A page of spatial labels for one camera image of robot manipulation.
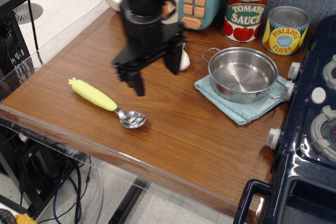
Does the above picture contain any pineapple slices can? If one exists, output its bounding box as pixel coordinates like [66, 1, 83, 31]
[262, 6, 311, 56]

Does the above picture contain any plush mushroom toy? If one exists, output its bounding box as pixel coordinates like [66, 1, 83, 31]
[179, 42, 190, 71]

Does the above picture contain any spoon with yellow-green handle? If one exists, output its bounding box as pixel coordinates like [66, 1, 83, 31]
[68, 77, 146, 129]

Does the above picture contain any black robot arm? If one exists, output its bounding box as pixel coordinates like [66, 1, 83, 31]
[1, 0, 185, 97]

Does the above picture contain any dark blue toy stove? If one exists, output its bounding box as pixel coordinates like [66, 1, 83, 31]
[234, 16, 335, 223]

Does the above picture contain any round floor vent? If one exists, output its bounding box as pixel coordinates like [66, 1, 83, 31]
[13, 3, 43, 25]

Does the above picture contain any black cable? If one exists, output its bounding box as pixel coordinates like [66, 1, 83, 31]
[36, 155, 92, 224]

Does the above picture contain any light blue folded cloth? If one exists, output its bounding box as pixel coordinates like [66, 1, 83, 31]
[194, 75, 285, 125]

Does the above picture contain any blue cable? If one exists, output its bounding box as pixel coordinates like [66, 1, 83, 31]
[53, 159, 82, 224]

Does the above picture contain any black table leg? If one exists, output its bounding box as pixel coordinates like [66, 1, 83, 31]
[108, 185, 143, 224]

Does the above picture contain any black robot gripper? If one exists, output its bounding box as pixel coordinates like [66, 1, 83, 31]
[113, 0, 185, 97]

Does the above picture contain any stainless steel pot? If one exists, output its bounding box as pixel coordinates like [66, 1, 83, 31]
[202, 47, 286, 103]

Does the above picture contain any tomato sauce can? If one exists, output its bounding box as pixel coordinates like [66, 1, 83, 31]
[223, 0, 268, 42]

